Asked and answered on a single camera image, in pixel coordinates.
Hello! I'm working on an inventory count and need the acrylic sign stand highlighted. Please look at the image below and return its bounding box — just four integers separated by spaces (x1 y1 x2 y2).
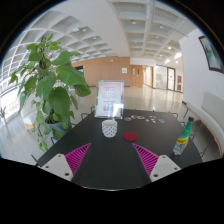
95 80 124 119

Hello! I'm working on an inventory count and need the white curved bench sofa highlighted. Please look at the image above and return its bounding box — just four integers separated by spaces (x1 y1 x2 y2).
186 91 224 157

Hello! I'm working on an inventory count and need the green round coaster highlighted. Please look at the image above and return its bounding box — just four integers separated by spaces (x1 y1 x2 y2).
124 117 132 121

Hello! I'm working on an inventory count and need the green plastic water bottle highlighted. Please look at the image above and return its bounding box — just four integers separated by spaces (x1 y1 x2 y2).
173 117 194 155

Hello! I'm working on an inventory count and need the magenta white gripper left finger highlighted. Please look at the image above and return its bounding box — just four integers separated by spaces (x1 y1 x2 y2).
42 143 91 181

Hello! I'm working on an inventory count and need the white patterned cup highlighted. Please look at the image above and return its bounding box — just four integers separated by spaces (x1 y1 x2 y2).
102 119 117 138

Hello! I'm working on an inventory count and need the large green potted plant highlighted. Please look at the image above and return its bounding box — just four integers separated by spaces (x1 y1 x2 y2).
9 34 91 152

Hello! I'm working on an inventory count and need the red round coaster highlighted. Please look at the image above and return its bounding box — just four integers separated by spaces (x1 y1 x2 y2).
123 132 138 141

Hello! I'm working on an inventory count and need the black chair left side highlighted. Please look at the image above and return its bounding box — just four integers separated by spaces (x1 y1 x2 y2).
81 106 95 120

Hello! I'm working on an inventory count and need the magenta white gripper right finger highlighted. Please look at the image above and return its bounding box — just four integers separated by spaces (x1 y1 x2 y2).
133 144 180 182

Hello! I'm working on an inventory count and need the framed wall picture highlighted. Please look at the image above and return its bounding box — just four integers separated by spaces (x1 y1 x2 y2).
199 36 224 74

